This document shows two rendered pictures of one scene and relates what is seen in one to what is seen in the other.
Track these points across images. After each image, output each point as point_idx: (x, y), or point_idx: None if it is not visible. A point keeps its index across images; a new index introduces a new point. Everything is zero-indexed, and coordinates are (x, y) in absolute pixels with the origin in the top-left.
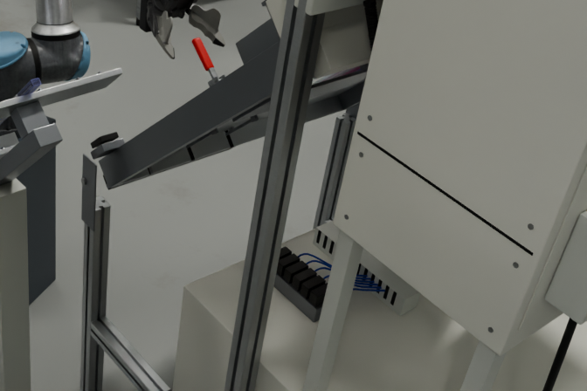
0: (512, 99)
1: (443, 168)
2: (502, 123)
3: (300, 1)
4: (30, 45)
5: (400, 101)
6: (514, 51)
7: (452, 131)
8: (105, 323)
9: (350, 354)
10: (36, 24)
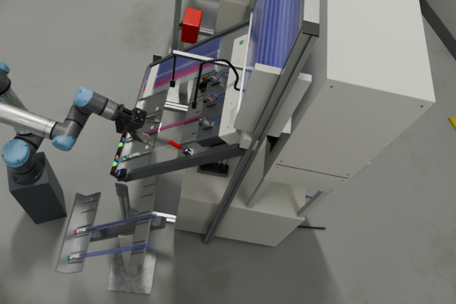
0: (343, 155)
1: (314, 167)
2: (339, 159)
3: (255, 149)
4: (26, 141)
5: (296, 157)
6: (345, 148)
7: (319, 161)
8: (133, 210)
9: (245, 180)
10: (18, 129)
